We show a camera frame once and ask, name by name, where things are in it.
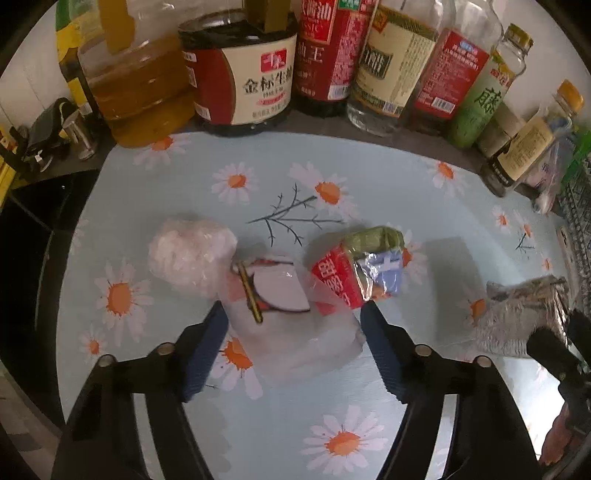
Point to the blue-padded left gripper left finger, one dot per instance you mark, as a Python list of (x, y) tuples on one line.
[(199, 345)]

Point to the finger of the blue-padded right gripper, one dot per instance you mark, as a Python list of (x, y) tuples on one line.
[(550, 352)]

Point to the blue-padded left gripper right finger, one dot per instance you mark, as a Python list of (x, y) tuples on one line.
[(389, 345)]

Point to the foil cup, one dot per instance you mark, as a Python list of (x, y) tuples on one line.
[(514, 312)]

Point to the clear plastic cup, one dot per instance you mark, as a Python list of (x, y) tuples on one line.
[(291, 325)]

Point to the person's right hand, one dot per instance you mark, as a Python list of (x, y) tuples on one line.
[(557, 439)]

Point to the red juice carton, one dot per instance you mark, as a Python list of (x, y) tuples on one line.
[(366, 265)]

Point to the small white plastic ball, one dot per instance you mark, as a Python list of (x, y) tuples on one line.
[(192, 256)]

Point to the patterned blue curtain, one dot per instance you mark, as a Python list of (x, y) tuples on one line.
[(574, 235)]

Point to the daisy print blue tablecloth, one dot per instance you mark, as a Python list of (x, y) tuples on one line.
[(292, 394)]

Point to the blue white salt bag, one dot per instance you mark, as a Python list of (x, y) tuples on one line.
[(547, 174)]

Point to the yellow cap seasoning bottle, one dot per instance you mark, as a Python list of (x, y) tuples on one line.
[(508, 167)]

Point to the small glass jar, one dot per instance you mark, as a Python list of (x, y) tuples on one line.
[(503, 126)]

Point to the green label oil bottle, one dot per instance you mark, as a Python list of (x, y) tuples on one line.
[(506, 63)]

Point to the metal soap dispenser pump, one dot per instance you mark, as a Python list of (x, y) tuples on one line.
[(82, 143)]

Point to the black cloth by sink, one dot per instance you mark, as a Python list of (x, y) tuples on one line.
[(46, 136)]

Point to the soy sauce jug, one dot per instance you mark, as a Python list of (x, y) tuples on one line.
[(240, 61)]

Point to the large cooking oil jug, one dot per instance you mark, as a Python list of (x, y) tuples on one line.
[(131, 57)]

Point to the red label liquor bottle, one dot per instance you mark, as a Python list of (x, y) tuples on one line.
[(461, 54)]

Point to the clear vinegar bottle yellow cap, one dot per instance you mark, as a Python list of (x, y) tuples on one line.
[(400, 41)]

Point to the red label soy bottle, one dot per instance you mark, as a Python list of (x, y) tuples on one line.
[(332, 33)]

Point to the green yellow oil bottle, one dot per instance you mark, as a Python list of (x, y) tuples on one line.
[(76, 22)]

